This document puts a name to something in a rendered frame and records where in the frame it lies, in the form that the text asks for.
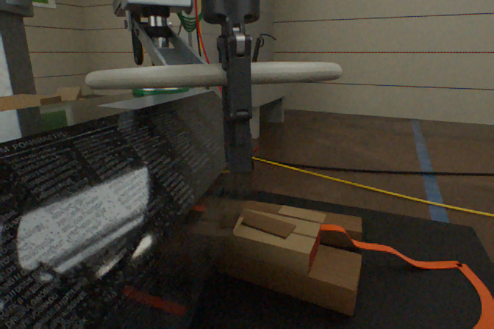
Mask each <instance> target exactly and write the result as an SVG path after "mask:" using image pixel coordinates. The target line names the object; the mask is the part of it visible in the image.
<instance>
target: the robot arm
mask: <svg viewBox="0 0 494 329"><path fill-rule="evenodd" d="M201 5H202V17H203V19H204V21H205V22H207V23H209V24H219V25H221V36H218V38H217V41H216V44H217V50H218V54H219V63H222V68H223V70H224V71H226V78H227V86H221V96H222V106H221V109H222V110H223V115H224V116H223V138H224V154H225V162H226V163H229V172H230V173H241V172H250V171H251V124H250V119H252V117H253V112H252V94H251V43H252V38H251V35H246V28H245V24H251V23H253V22H256V21H258V20H259V18H260V0H201Z"/></svg>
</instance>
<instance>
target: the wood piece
mask: <svg viewBox="0 0 494 329"><path fill-rule="evenodd" d="M58 103H62V99H61V95H30V94H18V95H9V96H2V97H0V109H1V110H13V109H23V108H28V107H34V106H42V105H48V104H58Z"/></svg>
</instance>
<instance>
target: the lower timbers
mask: <svg viewBox="0 0 494 329"><path fill-rule="evenodd" d="M281 207H282V205H277V204H272V203H263V202H257V201H252V200H247V201H246V204H245V206H244V209H250V210H254V211H258V212H265V213H269V214H275V215H277V213H278V211H279V210H280V208H281ZM297 209H302V208H297ZM304 210H308V211H311V212H318V213H322V214H326V218H325V220H324V221H323V224H328V225H338V226H341V227H343V228H344V230H345V232H346V233H347V234H348V235H349V237H350V238H351V239H353V240H355V241H358V242H361V238H362V218H361V217H355V216H350V215H345V214H335V213H331V212H325V211H316V210H311V209H304ZM346 233H344V232H342V231H333V230H321V239H320V242H322V243H326V244H330V245H338V246H343V247H350V248H355V249H360V247H357V246H356V245H354V243H353V242H352V241H351V240H350V239H349V238H348V235H347V234H346ZM361 262H362V255H360V254H357V253H352V252H348V251H345V250H340V249H337V248H334V247H329V246H325V245H320V244H319V246H318V250H317V253H316V256H315V259H314V261H313V264H312V267H311V270H310V272H309V274H308V275H305V274H303V273H300V272H295V271H292V270H288V269H285V268H282V267H278V266H274V265H271V264H266V263H264V262H261V261H256V260H253V259H250V258H246V257H243V256H239V255H235V254H233V253H227V252H225V251H224V252H223V254H222V256H221V259H220V261H219V262H218V265H217V267H216V269H215V271H218V272H222V273H224V274H227V275H231V276H233V277H236V278H239V279H242V280H245V281H248V282H250V283H254V284H256V285H259V286H263V287H265V288H268V289H272V290H274V291H277V292H281V293H283V294H287V295H290V296H292V297H296V298H298V299H301V300H305V301H307V302H310V303H314V304H316V305H319V306H323V307H325V308H329V309H331V310H334V311H338V312H340V313H343V314H347V315H349V316H353V312H354V305H355V300H356V296H357V288H358V284H359V275H360V268H361Z"/></svg>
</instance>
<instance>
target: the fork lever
mask: <svg viewBox="0 0 494 329"><path fill-rule="evenodd" d="M165 25H166V26H168V28H170V29H171V37H169V42H170V43H171V44H172V45H173V47H174V48H157V47H156V46H155V45H154V44H153V42H152V41H151V39H150V38H149V36H148V35H147V34H146V32H145V31H144V29H143V27H146V26H148V22H138V21H137V19H136V17H132V27H133V29H134V31H135V33H136V37H138V38H139V40H140V42H141V43H142V44H143V47H144V49H145V50H146V52H147V53H148V55H149V56H150V58H151V61H152V62H153V63H154V65H155V66H163V65H194V64H207V63H206V62H205V61H204V60H203V59H202V58H201V57H200V56H199V55H198V54H197V53H196V52H195V51H194V50H193V49H192V48H191V47H190V46H189V45H188V44H187V43H186V42H185V41H183V39H181V37H180V36H178V34H177V33H175V31H174V30H172V24H171V22H170V21H169V25H167V23H165ZM124 27H125V29H127V27H128V23H127V21H126V20H124Z"/></svg>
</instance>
